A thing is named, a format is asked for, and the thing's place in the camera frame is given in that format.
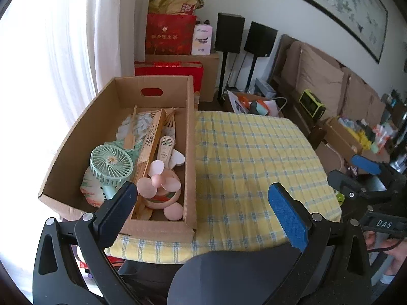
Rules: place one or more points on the large cardboard box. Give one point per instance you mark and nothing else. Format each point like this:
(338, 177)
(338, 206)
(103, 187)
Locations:
(98, 124)

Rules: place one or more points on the framed ink painting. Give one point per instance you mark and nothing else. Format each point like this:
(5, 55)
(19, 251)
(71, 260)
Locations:
(365, 20)

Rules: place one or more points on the red gift bag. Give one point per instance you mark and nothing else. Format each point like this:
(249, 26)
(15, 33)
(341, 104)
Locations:
(170, 34)

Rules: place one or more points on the brown sofa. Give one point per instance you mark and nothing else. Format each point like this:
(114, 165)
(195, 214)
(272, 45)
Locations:
(347, 97)

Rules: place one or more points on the black speaker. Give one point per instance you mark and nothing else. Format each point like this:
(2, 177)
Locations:
(229, 33)
(260, 40)

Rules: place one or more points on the green portable radio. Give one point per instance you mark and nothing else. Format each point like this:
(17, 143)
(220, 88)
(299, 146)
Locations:
(314, 107)

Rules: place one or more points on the right black speaker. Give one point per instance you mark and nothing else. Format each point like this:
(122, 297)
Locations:
(260, 40)

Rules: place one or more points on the pink white carton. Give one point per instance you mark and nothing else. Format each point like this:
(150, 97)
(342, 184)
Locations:
(202, 39)

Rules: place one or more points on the left black speaker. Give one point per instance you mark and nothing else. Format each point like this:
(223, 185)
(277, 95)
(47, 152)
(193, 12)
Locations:
(229, 33)

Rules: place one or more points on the yellow plaid cloth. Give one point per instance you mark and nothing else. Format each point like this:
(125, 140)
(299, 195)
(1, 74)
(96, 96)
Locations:
(237, 158)

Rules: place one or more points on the gold crumpled bag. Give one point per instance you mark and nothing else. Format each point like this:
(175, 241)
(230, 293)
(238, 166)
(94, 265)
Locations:
(174, 6)

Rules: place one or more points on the white floral folding fan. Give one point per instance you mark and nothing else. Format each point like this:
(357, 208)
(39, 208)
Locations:
(143, 121)

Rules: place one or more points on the red chocolate box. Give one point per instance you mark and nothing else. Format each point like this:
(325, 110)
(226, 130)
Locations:
(177, 68)

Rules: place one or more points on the right hand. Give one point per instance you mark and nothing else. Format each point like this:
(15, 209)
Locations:
(398, 250)

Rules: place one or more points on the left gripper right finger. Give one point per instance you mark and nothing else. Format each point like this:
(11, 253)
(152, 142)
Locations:
(292, 215)

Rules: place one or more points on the green handheld fan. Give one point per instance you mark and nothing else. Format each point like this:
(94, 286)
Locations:
(112, 166)

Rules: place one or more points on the floor box with orange items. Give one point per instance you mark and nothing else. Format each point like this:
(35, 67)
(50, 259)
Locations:
(244, 103)

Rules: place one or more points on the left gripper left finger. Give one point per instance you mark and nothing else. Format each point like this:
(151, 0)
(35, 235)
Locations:
(112, 215)

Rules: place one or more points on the pink handheld fan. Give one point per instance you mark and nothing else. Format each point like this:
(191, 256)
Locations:
(160, 190)

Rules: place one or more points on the white curtain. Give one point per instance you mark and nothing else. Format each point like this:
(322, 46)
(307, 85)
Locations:
(116, 33)

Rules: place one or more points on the wooden carved folding fan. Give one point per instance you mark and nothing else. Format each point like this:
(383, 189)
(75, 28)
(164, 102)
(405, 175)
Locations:
(149, 145)

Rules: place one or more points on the cream handheld fan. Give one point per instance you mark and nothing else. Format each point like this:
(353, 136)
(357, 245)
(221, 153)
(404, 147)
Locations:
(168, 154)

